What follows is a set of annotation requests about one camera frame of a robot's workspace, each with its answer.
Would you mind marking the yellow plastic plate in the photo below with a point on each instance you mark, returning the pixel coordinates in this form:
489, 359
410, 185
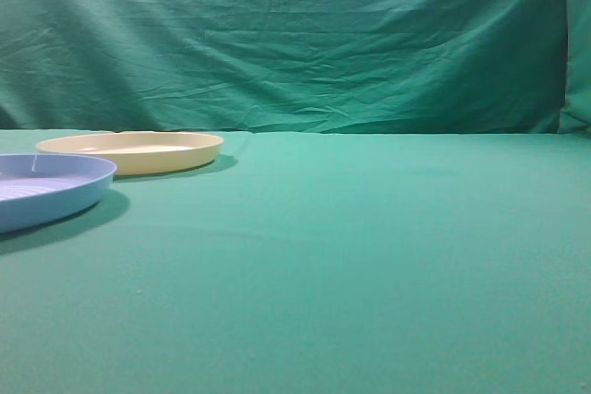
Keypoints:
141, 152

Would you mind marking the blue plastic plate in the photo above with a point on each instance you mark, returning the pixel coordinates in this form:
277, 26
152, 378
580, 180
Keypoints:
41, 188

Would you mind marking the green table cloth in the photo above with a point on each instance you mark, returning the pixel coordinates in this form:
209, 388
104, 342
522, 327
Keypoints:
302, 263

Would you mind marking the green backdrop cloth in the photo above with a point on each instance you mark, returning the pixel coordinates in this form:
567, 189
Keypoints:
318, 66

